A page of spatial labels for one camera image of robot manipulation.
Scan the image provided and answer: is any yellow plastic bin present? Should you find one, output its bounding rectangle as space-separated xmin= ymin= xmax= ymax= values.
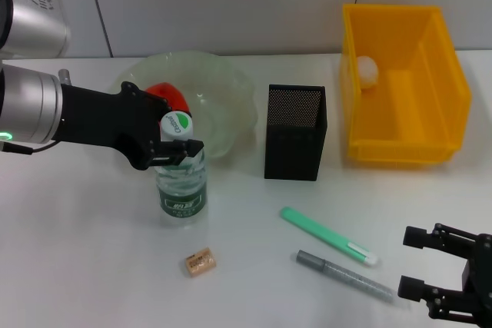
xmin=339 ymin=3 xmax=473 ymax=164

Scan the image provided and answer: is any silver marker pen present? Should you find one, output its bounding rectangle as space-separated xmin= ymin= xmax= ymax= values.
xmin=296 ymin=249 xmax=397 ymax=305

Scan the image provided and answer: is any small beige eraser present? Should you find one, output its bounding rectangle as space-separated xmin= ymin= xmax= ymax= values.
xmin=183 ymin=247 xmax=218 ymax=278

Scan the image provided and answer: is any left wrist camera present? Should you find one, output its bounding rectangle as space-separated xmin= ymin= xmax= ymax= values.
xmin=0 ymin=0 xmax=73 ymax=59

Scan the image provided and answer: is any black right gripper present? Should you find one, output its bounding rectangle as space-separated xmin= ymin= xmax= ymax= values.
xmin=397 ymin=222 xmax=492 ymax=324

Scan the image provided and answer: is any clear green-label water bottle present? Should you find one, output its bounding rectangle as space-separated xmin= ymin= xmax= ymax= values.
xmin=155 ymin=110 xmax=209 ymax=228

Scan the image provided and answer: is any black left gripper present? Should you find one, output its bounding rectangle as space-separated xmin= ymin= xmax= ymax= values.
xmin=57 ymin=81 xmax=205 ymax=171

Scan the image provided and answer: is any black mesh pen holder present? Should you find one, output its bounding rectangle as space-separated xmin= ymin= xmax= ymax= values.
xmin=264 ymin=84 xmax=329 ymax=182

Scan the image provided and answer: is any mint green pen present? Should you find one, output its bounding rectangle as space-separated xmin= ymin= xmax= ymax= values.
xmin=280 ymin=206 xmax=380 ymax=267

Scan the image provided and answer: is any orange fruit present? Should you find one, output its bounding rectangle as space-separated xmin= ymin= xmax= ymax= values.
xmin=145 ymin=81 xmax=192 ymax=116

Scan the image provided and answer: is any white paper ball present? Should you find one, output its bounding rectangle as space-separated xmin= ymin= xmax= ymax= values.
xmin=354 ymin=55 xmax=380 ymax=91

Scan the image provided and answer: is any green glass fruit plate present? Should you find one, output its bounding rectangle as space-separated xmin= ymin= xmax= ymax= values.
xmin=111 ymin=51 xmax=259 ymax=160

